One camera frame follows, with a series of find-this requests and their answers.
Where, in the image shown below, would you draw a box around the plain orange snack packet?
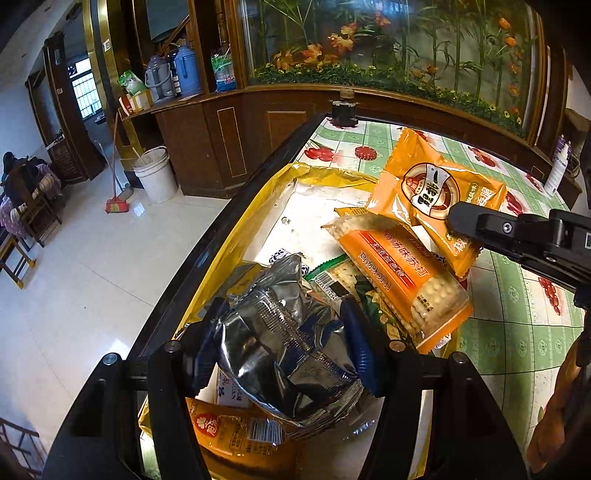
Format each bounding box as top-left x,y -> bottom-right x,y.
187,397 -> 301,480

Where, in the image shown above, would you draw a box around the green and white bag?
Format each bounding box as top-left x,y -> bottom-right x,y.
116,70 -> 145,95

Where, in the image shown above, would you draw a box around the person's right hand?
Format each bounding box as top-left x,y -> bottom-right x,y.
526,314 -> 591,474

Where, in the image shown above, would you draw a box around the dark silver foil packet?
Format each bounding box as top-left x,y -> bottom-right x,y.
210,253 -> 370,432

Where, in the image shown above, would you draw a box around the orange soda cracker pack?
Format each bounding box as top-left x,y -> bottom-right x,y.
321,208 -> 474,354

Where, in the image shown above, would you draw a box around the yellow cracker pack green ends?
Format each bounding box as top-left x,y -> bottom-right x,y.
305,258 -> 358,301

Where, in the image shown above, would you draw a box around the white spray bottle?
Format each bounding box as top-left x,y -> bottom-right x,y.
544,135 -> 573,195

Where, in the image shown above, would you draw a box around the yellow cardboard tray box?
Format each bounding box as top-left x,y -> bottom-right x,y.
136,162 -> 467,480

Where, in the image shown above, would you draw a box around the white plastic bucket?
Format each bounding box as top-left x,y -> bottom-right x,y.
133,146 -> 178,204

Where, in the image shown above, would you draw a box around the red broom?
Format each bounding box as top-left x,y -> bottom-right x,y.
105,113 -> 132,214

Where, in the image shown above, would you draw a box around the grey thermos flask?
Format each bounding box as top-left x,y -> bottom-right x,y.
144,55 -> 174,101

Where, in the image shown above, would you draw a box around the barred window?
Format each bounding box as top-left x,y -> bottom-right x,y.
71,55 -> 105,118

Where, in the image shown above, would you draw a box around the dark glass jar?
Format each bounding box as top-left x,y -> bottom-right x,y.
330,88 -> 360,127

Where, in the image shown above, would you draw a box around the wooden sideboard cabinet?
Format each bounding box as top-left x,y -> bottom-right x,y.
117,85 -> 583,199

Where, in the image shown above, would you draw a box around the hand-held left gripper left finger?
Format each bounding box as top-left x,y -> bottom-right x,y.
41,298 -> 232,480

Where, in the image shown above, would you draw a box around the orange carton box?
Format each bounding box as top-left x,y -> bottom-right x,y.
119,91 -> 153,115

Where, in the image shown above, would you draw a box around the blue thermos flask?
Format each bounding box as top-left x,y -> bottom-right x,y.
173,44 -> 201,97

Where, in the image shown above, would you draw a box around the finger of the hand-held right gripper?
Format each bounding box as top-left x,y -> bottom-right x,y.
445,200 -> 561,264

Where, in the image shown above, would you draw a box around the wooden chair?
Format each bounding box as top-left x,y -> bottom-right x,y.
9,164 -> 63,247
0,415 -> 49,480

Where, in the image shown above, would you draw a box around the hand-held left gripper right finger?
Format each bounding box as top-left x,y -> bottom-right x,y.
341,295 -> 527,480

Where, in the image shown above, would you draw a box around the dark green snack packet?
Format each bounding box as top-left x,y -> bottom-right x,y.
353,277 -> 416,347

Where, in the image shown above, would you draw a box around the glass flower display cabinet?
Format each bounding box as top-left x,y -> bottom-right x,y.
235,0 -> 552,139

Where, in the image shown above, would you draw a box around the yellow-legged stool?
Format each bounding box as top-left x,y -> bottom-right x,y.
0,231 -> 37,289

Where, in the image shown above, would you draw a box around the orange cartoon snack packet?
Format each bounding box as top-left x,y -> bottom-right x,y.
367,127 -> 509,280

